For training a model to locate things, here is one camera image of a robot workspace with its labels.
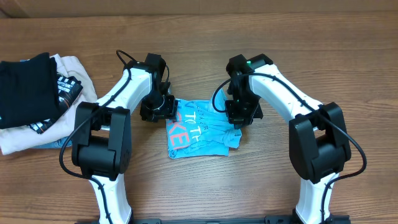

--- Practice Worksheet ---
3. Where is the light blue t-shirt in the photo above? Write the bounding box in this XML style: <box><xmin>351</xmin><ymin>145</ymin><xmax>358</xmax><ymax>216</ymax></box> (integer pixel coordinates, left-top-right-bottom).
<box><xmin>166</xmin><ymin>90</ymin><xmax>243</xmax><ymax>159</ymax></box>

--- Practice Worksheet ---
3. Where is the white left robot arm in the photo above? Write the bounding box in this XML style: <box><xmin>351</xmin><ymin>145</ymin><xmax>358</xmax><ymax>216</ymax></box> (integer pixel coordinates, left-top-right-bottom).
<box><xmin>72</xmin><ymin>58</ymin><xmax>177</xmax><ymax>223</ymax></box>

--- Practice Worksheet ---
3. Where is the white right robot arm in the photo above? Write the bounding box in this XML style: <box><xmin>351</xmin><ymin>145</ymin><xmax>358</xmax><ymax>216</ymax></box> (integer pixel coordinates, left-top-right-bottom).
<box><xmin>225</xmin><ymin>54</ymin><xmax>351</xmax><ymax>223</ymax></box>

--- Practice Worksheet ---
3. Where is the black white patterned garment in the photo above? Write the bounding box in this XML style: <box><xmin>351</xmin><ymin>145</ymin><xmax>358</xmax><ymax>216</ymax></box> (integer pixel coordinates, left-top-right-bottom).
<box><xmin>29</xmin><ymin>72</ymin><xmax>83</xmax><ymax>134</ymax></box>

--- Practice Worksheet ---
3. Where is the blue denim garment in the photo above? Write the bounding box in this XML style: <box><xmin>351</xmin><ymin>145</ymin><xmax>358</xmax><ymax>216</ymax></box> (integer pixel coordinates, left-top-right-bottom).
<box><xmin>32</xmin><ymin>137</ymin><xmax>67</xmax><ymax>149</ymax></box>

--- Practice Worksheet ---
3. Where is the black folded garment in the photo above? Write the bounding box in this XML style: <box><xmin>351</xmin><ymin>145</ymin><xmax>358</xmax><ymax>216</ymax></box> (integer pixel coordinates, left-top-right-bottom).
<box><xmin>1</xmin><ymin>52</ymin><xmax>60</xmax><ymax>129</ymax></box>

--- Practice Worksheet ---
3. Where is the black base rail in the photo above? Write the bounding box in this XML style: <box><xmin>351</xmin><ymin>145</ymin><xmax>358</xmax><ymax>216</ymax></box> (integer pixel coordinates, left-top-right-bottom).
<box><xmin>75</xmin><ymin>215</ymin><xmax>351</xmax><ymax>224</ymax></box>

